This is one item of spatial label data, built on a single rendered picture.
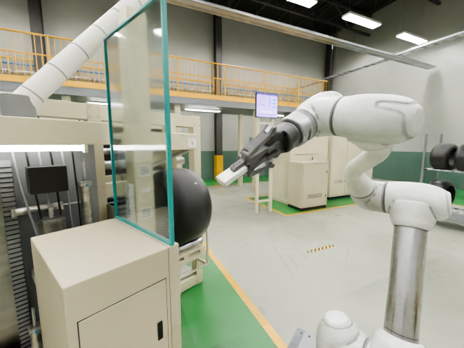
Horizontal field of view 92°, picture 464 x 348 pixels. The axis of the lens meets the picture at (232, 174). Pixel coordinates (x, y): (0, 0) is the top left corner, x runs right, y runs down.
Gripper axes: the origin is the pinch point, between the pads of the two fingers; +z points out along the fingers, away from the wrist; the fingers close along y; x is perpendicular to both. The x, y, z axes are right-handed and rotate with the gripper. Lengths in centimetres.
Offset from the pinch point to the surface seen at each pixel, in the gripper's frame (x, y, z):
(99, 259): 33, 36, 40
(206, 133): 791, 579, -428
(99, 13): 1105, 75, -262
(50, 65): 146, -1, 15
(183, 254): 64, 120, 12
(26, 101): 134, 9, 35
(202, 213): 66, 96, -14
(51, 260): 43, 34, 53
